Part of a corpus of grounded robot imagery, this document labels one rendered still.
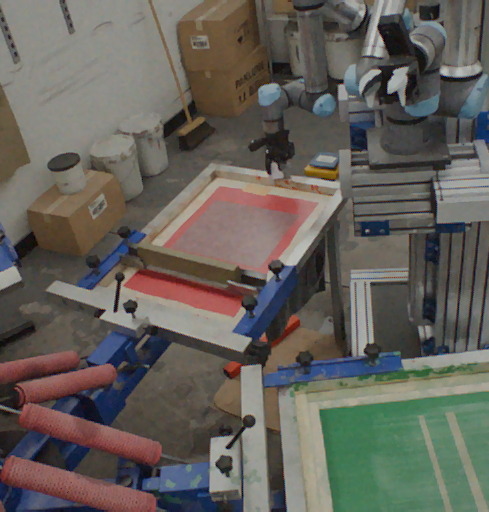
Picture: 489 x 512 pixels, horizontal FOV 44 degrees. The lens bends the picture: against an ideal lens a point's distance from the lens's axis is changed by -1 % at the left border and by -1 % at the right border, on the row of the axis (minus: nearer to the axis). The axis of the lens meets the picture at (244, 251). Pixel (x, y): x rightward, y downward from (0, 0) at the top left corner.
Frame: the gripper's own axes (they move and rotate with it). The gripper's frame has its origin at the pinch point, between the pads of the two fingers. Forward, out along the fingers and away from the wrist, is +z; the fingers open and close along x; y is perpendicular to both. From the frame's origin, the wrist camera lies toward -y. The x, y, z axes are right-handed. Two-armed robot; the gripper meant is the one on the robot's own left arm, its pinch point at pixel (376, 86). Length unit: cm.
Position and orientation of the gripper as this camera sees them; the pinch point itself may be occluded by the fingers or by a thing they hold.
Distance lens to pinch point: 117.5
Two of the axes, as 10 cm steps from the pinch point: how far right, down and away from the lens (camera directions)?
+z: -4.9, 5.6, -6.7
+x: -8.4, -0.8, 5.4
